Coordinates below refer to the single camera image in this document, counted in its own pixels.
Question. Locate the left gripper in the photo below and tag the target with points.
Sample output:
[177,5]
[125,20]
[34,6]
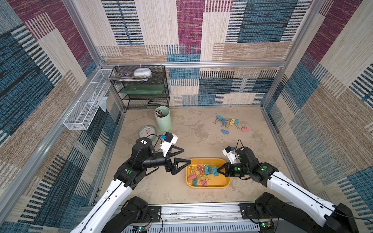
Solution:
[171,167]

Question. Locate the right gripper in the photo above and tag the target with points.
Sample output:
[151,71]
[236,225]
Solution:
[230,169]

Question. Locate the teal binder clip carried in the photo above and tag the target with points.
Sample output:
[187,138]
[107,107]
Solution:
[208,170]

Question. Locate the yellow binder clip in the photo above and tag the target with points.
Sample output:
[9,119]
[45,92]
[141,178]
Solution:
[233,121]
[192,169]

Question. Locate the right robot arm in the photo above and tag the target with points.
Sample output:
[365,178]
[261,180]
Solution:
[307,211]

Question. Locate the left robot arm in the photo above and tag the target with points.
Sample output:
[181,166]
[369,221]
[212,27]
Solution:
[129,175]

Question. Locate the blue binder clip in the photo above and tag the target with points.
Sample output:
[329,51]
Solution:
[224,132]

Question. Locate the yellow binder clip on table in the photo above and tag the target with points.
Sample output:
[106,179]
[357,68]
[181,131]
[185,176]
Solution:
[233,121]

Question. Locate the green round clock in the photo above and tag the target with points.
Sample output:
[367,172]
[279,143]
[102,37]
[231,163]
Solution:
[148,131]

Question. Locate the green pen cup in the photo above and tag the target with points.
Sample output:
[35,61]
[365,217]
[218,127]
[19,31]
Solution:
[163,118]

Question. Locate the white oval device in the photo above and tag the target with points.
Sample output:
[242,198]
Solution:
[143,72]

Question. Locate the magazines on shelf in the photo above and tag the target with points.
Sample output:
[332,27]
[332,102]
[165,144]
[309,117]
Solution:
[130,77]

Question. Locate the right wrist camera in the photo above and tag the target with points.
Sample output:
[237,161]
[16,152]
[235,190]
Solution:
[229,152]

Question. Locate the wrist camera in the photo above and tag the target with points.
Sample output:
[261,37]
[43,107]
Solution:
[229,152]
[168,139]

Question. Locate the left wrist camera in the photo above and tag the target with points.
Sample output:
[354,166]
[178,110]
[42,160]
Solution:
[168,139]

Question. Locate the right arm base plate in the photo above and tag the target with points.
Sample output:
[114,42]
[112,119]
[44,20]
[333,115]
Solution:
[255,212]

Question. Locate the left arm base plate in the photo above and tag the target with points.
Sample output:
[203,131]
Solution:
[150,215]

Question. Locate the black wire shelf rack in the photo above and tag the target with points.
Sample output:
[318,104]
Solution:
[143,95]

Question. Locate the white wire wall basket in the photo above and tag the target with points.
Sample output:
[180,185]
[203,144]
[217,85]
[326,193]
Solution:
[90,101]

